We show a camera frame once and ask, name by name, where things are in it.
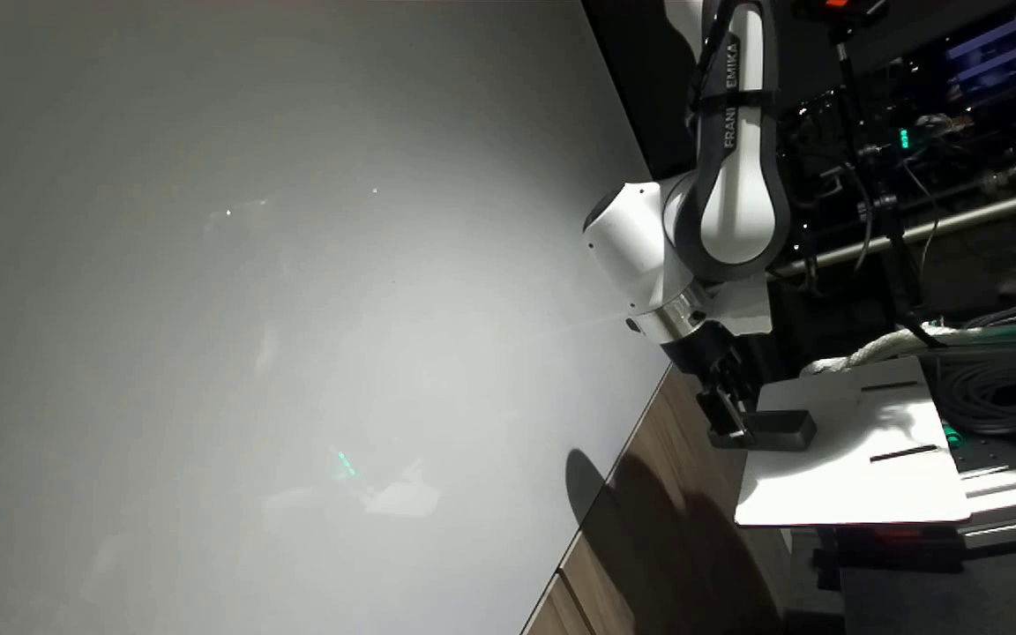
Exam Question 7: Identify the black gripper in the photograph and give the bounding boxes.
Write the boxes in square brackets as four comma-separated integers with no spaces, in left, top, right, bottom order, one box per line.
[672,323,767,434]

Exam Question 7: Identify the black whiteboard eraser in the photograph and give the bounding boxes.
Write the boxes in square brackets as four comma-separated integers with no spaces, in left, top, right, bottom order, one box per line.
[706,407,823,456]

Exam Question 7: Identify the large white whiteboard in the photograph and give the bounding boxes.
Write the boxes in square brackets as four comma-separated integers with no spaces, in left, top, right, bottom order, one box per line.
[0,0,672,635]

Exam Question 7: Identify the small white platform board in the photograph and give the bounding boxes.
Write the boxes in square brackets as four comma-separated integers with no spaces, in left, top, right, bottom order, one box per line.
[729,357,972,534]

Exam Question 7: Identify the monitor with blue screen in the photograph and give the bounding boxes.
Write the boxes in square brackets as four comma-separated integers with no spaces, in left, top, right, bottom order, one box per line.
[942,5,1016,104]

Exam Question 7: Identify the coiled gray cables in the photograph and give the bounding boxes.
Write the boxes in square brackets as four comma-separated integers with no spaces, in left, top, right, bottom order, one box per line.
[924,340,1016,443]

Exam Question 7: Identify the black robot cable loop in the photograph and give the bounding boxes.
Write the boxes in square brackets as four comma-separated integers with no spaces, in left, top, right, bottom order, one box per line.
[688,0,777,119]

